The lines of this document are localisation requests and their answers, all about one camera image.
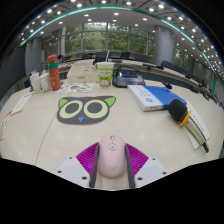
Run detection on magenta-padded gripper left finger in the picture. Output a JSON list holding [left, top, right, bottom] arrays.
[[55, 142, 101, 189]]

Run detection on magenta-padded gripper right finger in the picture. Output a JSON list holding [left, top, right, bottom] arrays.
[[124, 143, 168, 189]]

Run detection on pink computer mouse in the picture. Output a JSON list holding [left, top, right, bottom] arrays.
[[97, 133, 128, 179]]

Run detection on cat-face mouse pad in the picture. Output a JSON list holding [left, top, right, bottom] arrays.
[[56, 95, 117, 126]]

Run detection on white papers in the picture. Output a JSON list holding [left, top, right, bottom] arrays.
[[184, 101, 212, 151]]

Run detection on blue and white book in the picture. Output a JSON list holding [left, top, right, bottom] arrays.
[[127, 84, 188, 112]]

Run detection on red and white leaflet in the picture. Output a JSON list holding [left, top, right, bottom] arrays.
[[0, 109, 14, 141]]

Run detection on white booklet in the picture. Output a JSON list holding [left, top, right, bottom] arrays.
[[9, 91, 34, 116]]

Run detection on black conference microphone unit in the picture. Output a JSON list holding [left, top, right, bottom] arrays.
[[112, 64, 173, 90]]

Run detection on white lidded cup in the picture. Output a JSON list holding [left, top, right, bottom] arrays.
[[38, 72, 52, 93]]

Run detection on white paper cup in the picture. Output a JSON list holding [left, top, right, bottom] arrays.
[[29, 72, 42, 94]]

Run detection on red thermos bottle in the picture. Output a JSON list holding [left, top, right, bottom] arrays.
[[46, 54, 62, 92]]

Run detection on green paper cup with straw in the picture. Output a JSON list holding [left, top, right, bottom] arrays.
[[96, 49, 115, 89]]

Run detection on long curved conference table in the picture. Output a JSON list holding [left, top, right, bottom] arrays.
[[39, 57, 221, 101]]

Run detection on black office chairs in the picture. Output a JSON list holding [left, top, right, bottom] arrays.
[[63, 49, 214, 98]]

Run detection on ceiling lights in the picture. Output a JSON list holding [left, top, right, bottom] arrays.
[[18, 0, 224, 71]]

